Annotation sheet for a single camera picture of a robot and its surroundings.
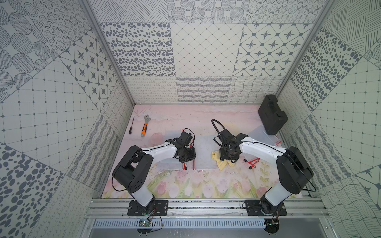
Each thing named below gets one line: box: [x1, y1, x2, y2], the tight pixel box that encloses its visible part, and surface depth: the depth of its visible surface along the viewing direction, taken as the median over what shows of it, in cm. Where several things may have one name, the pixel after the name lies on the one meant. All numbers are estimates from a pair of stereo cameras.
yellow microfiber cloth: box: [211, 150, 235, 171], surface depth 90 cm
